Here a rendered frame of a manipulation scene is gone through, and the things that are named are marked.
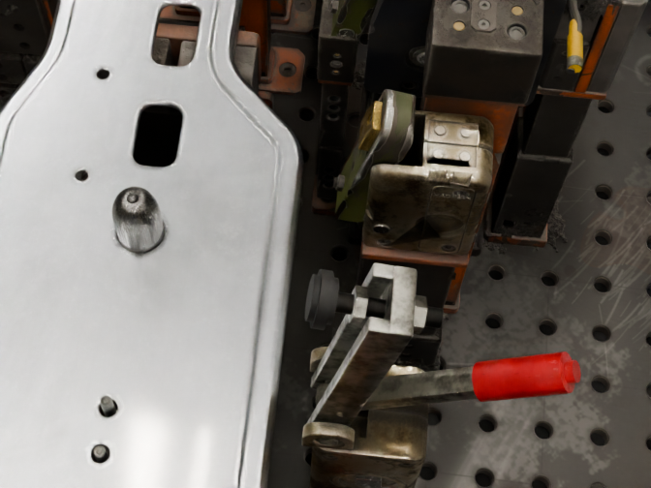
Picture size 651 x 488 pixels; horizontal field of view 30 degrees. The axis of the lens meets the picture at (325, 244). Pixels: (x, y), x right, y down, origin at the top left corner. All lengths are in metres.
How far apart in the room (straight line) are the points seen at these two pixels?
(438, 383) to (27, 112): 0.38
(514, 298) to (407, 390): 0.48
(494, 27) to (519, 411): 0.44
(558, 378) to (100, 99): 0.41
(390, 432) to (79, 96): 0.34
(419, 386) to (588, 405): 0.46
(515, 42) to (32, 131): 0.34
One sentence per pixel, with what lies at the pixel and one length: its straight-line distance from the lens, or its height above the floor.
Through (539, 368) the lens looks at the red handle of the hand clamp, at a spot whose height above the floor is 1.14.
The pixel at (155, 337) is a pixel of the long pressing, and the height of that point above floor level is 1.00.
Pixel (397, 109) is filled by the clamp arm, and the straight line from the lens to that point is 0.75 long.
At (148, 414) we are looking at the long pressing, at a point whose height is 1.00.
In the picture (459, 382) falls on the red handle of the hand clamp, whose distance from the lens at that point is 0.67.
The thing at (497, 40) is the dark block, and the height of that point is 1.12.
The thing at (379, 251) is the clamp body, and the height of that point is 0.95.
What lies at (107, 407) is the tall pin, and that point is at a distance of 0.77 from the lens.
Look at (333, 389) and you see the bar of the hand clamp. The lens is 0.65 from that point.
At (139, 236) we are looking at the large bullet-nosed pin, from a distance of 0.81.
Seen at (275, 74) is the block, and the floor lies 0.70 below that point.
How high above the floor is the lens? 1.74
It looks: 64 degrees down
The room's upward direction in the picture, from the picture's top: 4 degrees clockwise
